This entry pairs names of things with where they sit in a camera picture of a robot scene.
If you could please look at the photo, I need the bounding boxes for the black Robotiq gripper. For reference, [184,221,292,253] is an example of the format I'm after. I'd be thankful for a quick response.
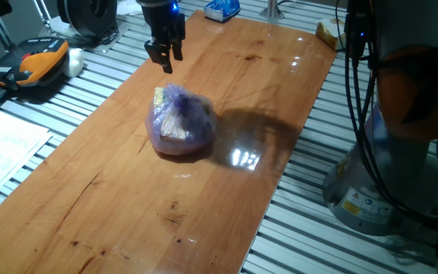
[135,0,186,75]

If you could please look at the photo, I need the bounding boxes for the purple plastic bag of items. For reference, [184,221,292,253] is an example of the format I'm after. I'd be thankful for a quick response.
[144,83,218,157]

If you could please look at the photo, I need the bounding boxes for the white crumpled cloth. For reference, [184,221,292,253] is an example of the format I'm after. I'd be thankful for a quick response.
[115,0,144,16]

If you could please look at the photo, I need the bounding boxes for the blue snack pack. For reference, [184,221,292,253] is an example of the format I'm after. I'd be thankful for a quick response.
[202,0,241,23]

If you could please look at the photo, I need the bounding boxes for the black round spool device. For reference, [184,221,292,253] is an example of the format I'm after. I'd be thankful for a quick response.
[56,0,119,39]

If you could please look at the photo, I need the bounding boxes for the small white lump object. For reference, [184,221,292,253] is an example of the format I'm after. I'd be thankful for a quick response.
[62,47,85,79]

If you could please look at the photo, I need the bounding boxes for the orange and black teach pendant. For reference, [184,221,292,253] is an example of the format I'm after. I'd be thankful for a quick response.
[0,37,70,91]

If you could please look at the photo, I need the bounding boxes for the yellow cardboard box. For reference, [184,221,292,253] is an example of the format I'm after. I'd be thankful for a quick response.
[315,18,348,53]

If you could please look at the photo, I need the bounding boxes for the glossy wooden board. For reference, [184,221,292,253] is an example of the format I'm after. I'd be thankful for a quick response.
[0,10,337,274]

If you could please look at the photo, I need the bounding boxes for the white printed paper sheets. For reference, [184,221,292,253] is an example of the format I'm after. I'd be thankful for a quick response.
[0,109,53,212]

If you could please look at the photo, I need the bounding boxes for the metal upright post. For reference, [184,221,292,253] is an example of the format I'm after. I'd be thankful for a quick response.
[259,0,285,21]

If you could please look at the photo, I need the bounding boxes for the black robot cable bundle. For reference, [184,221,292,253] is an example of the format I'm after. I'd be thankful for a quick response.
[335,0,438,263]

